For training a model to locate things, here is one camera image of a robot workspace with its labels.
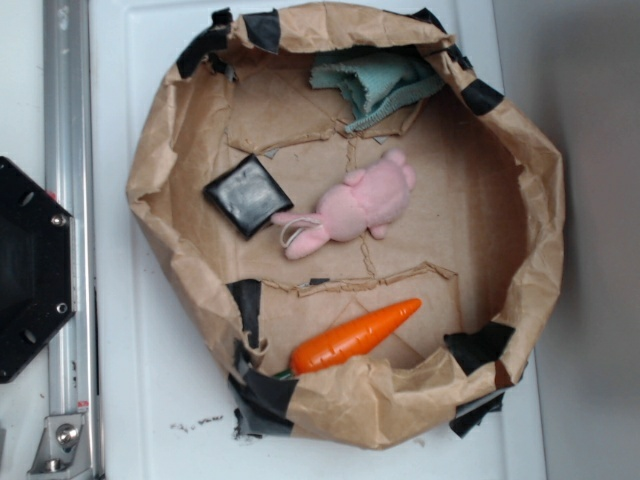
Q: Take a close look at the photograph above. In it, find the black square box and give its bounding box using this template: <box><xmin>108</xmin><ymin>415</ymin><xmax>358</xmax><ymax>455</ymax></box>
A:
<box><xmin>203</xmin><ymin>154</ymin><xmax>294</xmax><ymax>239</ymax></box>

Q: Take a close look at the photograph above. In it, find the brown paper bag bin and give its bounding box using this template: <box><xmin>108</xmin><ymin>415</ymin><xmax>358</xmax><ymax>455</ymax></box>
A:
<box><xmin>126</xmin><ymin>3</ymin><xmax>565</xmax><ymax>449</ymax></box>

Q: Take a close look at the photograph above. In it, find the pink plush bunny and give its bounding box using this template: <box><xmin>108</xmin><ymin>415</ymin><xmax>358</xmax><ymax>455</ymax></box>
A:
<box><xmin>271</xmin><ymin>149</ymin><xmax>416</xmax><ymax>260</ymax></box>

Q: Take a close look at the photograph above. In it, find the orange plastic carrot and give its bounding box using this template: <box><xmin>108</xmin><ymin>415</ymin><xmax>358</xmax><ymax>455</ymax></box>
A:
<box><xmin>274</xmin><ymin>298</ymin><xmax>422</xmax><ymax>380</ymax></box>

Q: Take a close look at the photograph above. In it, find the teal folded cloth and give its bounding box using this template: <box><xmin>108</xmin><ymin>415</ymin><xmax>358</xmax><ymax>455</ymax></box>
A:
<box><xmin>310</xmin><ymin>48</ymin><xmax>444</xmax><ymax>134</ymax></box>

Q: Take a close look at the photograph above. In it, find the aluminium extrusion rail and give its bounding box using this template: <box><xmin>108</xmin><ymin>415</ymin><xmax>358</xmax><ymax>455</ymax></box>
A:
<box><xmin>43</xmin><ymin>1</ymin><xmax>105</xmax><ymax>479</ymax></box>

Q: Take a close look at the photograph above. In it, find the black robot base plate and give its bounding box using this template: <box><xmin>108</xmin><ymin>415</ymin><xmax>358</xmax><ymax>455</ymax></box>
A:
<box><xmin>1</xmin><ymin>157</ymin><xmax>75</xmax><ymax>384</ymax></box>

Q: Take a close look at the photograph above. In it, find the metal corner bracket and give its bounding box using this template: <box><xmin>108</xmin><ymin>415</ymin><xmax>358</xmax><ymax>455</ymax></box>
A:
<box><xmin>26</xmin><ymin>413</ymin><xmax>94</xmax><ymax>480</ymax></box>

